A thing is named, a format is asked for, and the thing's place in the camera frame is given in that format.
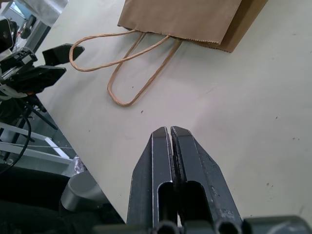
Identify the white plastic sheet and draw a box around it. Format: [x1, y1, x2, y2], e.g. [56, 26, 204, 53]
[14, 0, 70, 26]

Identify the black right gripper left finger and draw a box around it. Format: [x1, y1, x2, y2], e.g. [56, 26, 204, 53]
[126, 126, 179, 227]

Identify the white metal frame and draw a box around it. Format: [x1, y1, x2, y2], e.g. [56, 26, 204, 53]
[0, 121, 75, 167]

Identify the black robot torso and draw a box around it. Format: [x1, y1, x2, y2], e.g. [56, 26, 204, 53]
[0, 166, 127, 234]

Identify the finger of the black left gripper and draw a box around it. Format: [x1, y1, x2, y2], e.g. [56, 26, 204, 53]
[42, 43, 86, 67]
[10, 65, 67, 95]

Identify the black cable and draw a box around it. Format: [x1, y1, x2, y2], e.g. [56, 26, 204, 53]
[0, 97, 35, 174]

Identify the silver robot body joint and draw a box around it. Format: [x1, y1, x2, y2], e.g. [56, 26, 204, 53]
[60, 170, 106, 213]

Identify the brown paper bag with handles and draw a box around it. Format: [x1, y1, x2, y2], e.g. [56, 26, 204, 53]
[69, 0, 269, 107]

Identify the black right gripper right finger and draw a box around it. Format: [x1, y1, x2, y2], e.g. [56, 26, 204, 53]
[170, 125, 243, 226]

